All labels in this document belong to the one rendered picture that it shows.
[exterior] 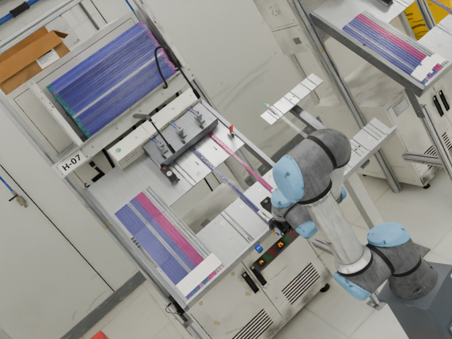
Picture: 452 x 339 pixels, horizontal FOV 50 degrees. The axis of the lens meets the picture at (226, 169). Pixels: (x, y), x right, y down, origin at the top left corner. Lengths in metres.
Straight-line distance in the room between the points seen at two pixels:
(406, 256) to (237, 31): 2.86
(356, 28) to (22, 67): 1.63
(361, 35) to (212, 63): 1.67
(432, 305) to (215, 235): 0.87
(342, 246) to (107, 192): 1.16
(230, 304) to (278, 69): 2.39
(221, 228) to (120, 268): 2.01
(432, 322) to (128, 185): 1.32
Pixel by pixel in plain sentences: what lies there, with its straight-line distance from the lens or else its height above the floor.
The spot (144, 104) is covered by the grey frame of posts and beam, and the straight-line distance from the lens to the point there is 2.24.
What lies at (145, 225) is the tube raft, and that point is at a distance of 2.08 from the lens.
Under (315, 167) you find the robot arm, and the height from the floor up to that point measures 1.14.
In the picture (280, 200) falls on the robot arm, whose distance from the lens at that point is 1.64.
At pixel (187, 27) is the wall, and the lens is 3.91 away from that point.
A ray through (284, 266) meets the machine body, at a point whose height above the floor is 0.32.
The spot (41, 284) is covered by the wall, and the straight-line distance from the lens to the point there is 3.88.
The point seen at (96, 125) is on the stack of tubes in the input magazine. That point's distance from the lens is 2.16.
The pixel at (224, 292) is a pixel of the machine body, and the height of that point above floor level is 0.44.
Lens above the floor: 1.70
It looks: 21 degrees down
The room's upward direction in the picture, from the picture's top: 35 degrees counter-clockwise
